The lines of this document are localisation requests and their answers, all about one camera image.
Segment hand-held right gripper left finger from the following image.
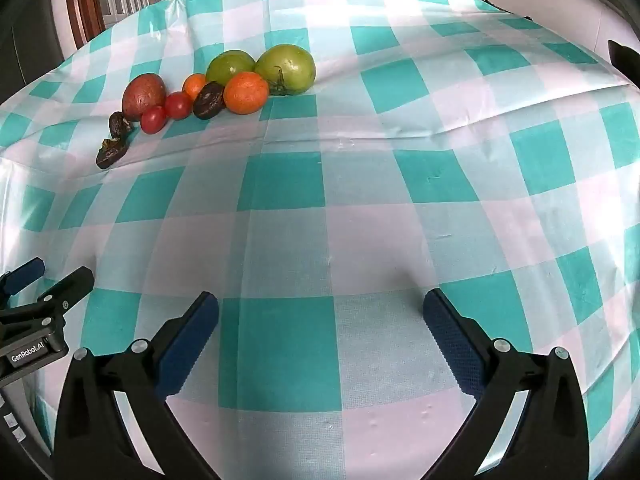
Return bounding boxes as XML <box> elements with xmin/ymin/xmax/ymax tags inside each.
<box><xmin>52</xmin><ymin>291</ymin><xmax>220</xmax><ymax>480</ymax></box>

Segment plain green round fruit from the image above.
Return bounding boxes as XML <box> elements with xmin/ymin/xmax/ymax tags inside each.
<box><xmin>206</xmin><ymin>50</ymin><xmax>257</xmax><ymax>86</ymax></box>

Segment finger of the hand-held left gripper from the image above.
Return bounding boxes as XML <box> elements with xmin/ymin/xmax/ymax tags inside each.
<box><xmin>0</xmin><ymin>257</ymin><xmax>46</xmax><ymax>301</ymax></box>
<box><xmin>30</xmin><ymin>266</ymin><xmax>95</xmax><ymax>328</ymax></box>

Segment plump dark brown date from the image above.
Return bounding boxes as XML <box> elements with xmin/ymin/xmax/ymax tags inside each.
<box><xmin>193</xmin><ymin>82</ymin><xmax>225</xmax><ymax>121</ymax></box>

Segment large green stemmed fruit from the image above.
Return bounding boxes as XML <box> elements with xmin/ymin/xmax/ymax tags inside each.
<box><xmin>255</xmin><ymin>44</ymin><xmax>317</xmax><ymax>97</ymax></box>

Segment small orange mandarin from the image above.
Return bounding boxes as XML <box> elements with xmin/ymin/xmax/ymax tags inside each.
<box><xmin>182</xmin><ymin>73</ymin><xmax>207</xmax><ymax>101</ymax></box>

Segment reddish brown round fruit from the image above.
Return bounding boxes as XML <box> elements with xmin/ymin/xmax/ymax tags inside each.
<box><xmin>121</xmin><ymin>73</ymin><xmax>167</xmax><ymax>117</ymax></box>

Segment teal white checked tablecloth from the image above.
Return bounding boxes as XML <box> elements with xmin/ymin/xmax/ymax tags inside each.
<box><xmin>0</xmin><ymin>0</ymin><xmax>640</xmax><ymax>480</ymax></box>

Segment red cherry tomato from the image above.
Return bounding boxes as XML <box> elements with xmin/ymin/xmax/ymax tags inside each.
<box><xmin>140</xmin><ymin>105</ymin><xmax>167</xmax><ymax>134</ymax></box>
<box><xmin>165</xmin><ymin>91</ymin><xmax>194</xmax><ymax>120</ymax></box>

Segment brown wooden door frame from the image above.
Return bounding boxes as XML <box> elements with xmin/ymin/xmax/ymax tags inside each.
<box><xmin>65</xmin><ymin>0</ymin><xmax>106</xmax><ymax>46</ymax></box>

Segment black object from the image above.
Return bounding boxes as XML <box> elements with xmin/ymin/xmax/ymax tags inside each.
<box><xmin>607</xmin><ymin>40</ymin><xmax>640</xmax><ymax>86</ymax></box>

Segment large orange mandarin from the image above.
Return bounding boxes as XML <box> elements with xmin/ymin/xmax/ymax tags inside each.
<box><xmin>223</xmin><ymin>71</ymin><xmax>270</xmax><ymax>115</ymax></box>

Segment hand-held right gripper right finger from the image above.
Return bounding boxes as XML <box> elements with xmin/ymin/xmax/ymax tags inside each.
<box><xmin>423</xmin><ymin>288</ymin><xmax>591</xmax><ymax>480</ymax></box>

